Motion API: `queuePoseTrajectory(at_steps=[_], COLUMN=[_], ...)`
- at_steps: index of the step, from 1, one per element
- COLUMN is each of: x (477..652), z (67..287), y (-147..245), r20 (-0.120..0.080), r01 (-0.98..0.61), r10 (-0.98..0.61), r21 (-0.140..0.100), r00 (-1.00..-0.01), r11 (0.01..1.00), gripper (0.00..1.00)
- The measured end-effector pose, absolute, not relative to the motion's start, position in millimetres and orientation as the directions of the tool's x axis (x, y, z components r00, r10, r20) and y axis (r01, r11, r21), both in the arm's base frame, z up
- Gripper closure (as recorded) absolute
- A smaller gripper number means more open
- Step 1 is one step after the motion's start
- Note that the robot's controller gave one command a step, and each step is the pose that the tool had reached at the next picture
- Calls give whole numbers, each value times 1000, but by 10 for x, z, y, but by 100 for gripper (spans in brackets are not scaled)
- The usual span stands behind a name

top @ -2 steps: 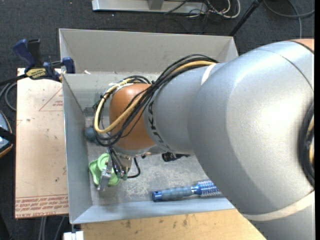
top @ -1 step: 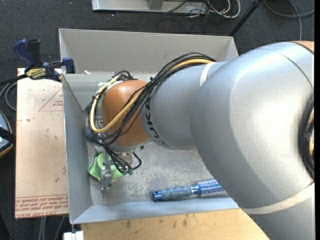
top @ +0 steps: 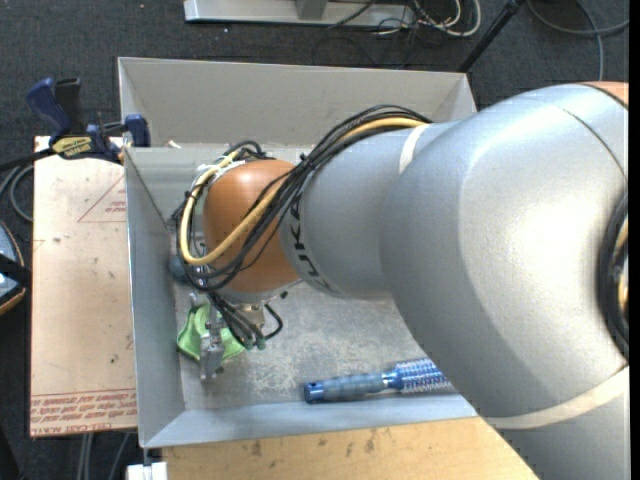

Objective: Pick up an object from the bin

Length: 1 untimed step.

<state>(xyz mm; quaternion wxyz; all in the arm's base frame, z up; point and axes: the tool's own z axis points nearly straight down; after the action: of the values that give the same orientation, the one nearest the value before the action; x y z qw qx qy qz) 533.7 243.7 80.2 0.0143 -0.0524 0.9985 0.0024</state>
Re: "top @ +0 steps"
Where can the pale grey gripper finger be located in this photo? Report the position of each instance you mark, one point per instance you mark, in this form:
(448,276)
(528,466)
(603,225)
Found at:
(206,360)
(218,355)

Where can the green cloth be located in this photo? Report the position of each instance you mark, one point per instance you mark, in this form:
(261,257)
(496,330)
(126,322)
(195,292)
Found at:
(192,330)

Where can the grey metal bin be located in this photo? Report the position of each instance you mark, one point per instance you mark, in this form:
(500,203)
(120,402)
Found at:
(320,333)

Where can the blue hairbrush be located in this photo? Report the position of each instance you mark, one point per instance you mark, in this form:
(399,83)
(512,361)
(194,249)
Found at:
(350,385)

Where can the brown cardboard board red print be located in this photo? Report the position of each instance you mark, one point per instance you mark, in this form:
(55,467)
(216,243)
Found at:
(80,278)

